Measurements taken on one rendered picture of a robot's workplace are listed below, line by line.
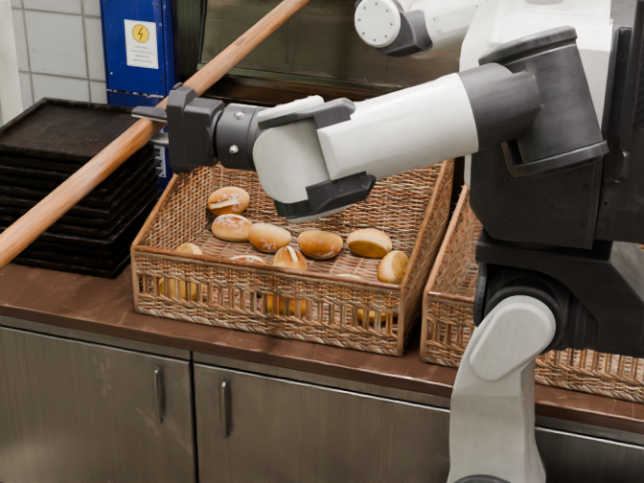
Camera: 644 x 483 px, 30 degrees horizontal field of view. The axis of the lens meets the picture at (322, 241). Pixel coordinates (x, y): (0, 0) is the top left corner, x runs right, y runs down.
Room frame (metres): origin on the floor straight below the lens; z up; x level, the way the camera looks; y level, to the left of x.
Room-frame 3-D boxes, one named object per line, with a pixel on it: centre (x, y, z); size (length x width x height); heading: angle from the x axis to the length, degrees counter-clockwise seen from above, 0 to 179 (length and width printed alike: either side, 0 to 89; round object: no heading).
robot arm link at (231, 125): (1.52, 0.15, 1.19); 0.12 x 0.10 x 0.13; 73
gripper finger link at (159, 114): (1.55, 0.23, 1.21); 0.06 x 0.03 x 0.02; 73
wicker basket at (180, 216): (2.20, 0.04, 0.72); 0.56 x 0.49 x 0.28; 74
